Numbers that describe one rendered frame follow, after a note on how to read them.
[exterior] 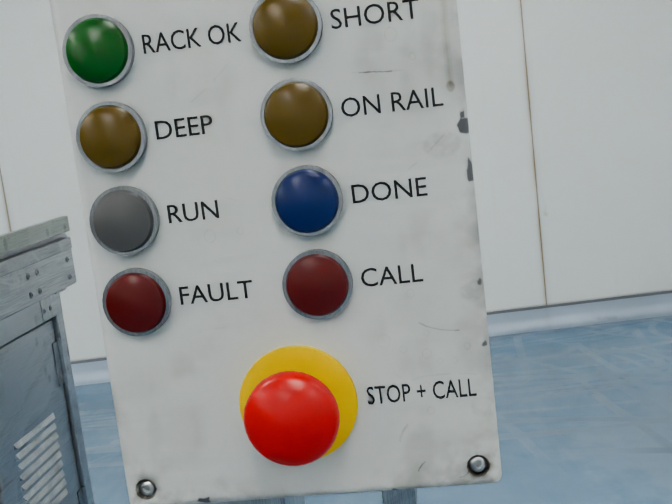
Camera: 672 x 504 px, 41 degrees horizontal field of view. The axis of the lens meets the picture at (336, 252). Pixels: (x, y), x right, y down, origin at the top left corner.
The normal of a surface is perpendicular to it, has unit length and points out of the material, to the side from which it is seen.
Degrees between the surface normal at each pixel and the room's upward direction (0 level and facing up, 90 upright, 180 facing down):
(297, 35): 92
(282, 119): 91
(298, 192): 87
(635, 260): 90
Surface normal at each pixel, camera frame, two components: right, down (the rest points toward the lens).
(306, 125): -0.06, 0.20
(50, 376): 0.99, -0.10
